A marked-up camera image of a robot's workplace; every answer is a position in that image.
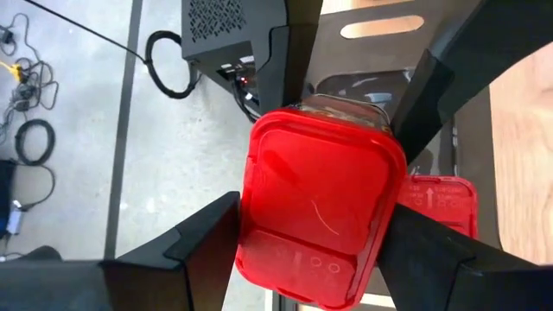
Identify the paprika tin red lid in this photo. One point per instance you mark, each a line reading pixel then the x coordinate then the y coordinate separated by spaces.
pixel 440 201
pixel 319 203

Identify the black round floor stand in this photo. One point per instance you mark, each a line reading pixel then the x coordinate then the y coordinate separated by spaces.
pixel 39 254

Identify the dark grey translucent bin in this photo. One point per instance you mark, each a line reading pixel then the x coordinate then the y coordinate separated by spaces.
pixel 367 49

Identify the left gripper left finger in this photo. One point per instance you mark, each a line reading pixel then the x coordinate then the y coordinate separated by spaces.
pixel 173 276

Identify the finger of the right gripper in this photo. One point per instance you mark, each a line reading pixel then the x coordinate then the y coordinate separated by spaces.
pixel 458 65
pixel 289 56

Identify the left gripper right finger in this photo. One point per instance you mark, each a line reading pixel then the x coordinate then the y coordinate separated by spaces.
pixel 432 268

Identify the black perforated box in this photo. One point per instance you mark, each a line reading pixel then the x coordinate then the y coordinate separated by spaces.
pixel 216 30

